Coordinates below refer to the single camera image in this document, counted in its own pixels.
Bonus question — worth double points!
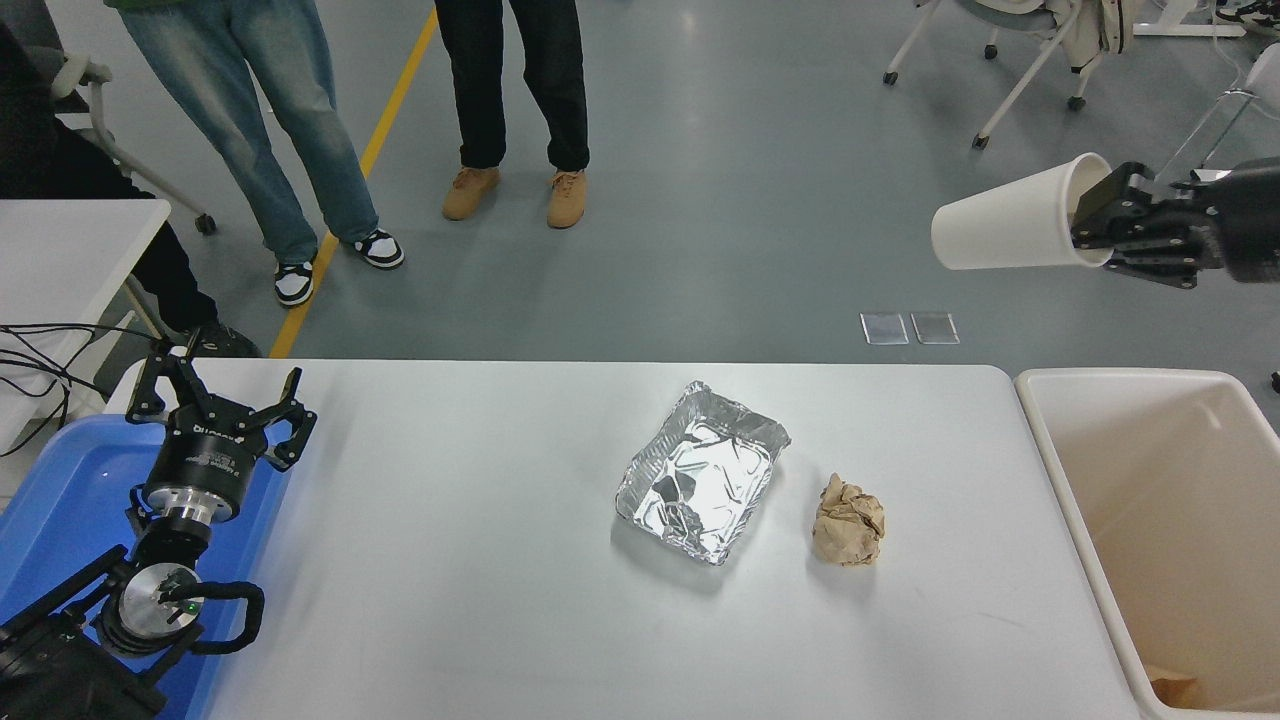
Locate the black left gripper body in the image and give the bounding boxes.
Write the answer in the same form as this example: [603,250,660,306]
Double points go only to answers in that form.
[143,416,265,509]

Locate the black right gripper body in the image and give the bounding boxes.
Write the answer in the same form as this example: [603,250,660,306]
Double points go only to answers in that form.
[1218,156,1280,285]

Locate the white paper cup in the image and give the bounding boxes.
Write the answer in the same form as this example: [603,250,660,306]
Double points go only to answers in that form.
[930,152,1116,272]

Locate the silver foil tray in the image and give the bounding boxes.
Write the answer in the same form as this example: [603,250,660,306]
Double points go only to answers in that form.
[614,380,792,567]

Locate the tan paper ball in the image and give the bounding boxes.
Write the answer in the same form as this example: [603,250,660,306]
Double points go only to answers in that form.
[811,473,887,567]

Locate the blue plastic tray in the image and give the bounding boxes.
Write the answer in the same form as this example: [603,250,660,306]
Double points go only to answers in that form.
[0,413,297,720]

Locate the white-legged office chair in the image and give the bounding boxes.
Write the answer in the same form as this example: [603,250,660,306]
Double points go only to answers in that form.
[883,0,1134,151]

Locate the white side table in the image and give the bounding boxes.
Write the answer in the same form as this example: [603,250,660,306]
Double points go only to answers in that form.
[0,197,175,453]

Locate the pale jacket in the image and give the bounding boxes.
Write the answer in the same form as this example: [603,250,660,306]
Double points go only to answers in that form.
[1056,0,1136,76]

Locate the white desk foot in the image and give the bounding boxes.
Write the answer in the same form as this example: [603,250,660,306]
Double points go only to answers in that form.
[1133,0,1249,39]

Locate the person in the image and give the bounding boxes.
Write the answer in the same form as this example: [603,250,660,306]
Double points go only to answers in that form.
[0,15,264,359]
[434,0,591,230]
[1216,0,1280,37]
[105,0,407,309]

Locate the large pale bin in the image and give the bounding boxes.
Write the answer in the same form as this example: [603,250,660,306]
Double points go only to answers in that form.
[1014,368,1280,720]

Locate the white wheeled chair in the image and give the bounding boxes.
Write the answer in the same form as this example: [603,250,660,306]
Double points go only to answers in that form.
[48,52,218,237]

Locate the tan paper scrap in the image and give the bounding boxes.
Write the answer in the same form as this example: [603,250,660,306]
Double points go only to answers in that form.
[1148,665,1205,712]

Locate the black cables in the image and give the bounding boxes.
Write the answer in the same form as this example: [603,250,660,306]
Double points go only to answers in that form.
[0,323,166,459]

